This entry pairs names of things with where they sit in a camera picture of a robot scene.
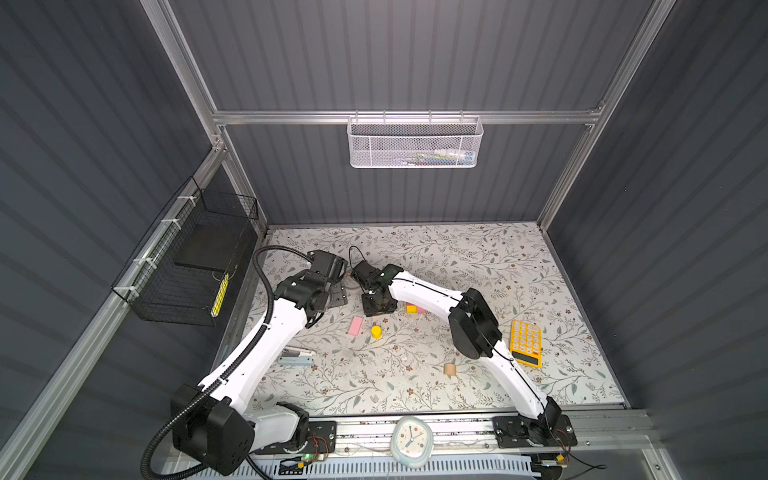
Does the black corrugated cable hose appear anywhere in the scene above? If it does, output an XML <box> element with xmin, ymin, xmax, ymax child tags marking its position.
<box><xmin>140</xmin><ymin>245</ymin><xmax>314</xmax><ymax>480</ymax></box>

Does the light pink rectangular block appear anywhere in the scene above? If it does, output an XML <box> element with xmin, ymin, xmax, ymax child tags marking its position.
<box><xmin>348</xmin><ymin>316</ymin><xmax>364</xmax><ymax>336</ymax></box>

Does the white wire mesh basket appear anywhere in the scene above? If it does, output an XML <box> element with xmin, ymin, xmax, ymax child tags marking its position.
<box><xmin>346</xmin><ymin>115</ymin><xmax>484</xmax><ymax>169</ymax></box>

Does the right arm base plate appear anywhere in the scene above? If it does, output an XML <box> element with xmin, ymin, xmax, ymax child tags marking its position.
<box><xmin>491</xmin><ymin>413</ymin><xmax>578</xmax><ymax>448</ymax></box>

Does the white round clock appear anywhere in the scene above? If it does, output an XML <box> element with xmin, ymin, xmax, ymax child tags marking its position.
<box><xmin>390</xmin><ymin>416</ymin><xmax>434</xmax><ymax>469</ymax></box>

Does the yellow calculator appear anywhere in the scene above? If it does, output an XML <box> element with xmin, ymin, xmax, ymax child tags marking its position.
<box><xmin>510</xmin><ymin>320</ymin><xmax>543</xmax><ymax>368</ymax></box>

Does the black wire basket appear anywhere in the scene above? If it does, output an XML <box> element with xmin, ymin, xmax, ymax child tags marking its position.
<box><xmin>112</xmin><ymin>180</ymin><xmax>260</xmax><ymax>327</ymax></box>

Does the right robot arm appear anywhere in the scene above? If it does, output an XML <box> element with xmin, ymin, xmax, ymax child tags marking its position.
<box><xmin>351</xmin><ymin>260</ymin><xmax>562</xmax><ymax>430</ymax></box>

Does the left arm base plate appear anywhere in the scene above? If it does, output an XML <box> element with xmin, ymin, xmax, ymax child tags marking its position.
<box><xmin>283</xmin><ymin>420</ymin><xmax>338</xmax><ymax>454</ymax></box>

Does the black foam pad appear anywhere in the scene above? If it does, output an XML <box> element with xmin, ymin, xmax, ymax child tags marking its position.
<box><xmin>174</xmin><ymin>225</ymin><xmax>249</xmax><ymax>273</ymax></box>

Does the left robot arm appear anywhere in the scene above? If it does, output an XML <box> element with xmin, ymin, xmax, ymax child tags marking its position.
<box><xmin>157</xmin><ymin>250</ymin><xmax>347</xmax><ymax>479</ymax></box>

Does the light blue stapler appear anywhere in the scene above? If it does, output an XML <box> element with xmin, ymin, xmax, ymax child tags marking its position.
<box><xmin>277</xmin><ymin>346</ymin><xmax>316</xmax><ymax>366</ymax></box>

